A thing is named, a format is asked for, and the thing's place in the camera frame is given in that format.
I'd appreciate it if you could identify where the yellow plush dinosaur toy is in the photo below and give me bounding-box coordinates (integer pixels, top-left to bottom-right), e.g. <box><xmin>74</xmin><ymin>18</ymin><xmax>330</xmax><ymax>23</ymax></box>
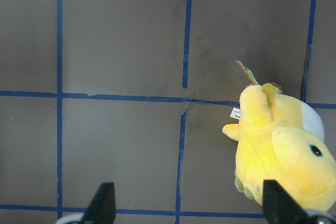
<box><xmin>222</xmin><ymin>69</ymin><xmax>335</xmax><ymax>211</ymax></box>

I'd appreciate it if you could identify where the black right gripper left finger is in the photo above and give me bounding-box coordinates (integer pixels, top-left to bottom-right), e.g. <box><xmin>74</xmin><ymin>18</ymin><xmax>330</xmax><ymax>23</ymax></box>
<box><xmin>81</xmin><ymin>182</ymin><xmax>116</xmax><ymax>223</ymax></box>

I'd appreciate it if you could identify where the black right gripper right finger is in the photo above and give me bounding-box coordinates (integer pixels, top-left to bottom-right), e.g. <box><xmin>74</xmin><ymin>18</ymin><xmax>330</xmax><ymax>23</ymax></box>
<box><xmin>262</xmin><ymin>180</ymin><xmax>308</xmax><ymax>223</ymax></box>

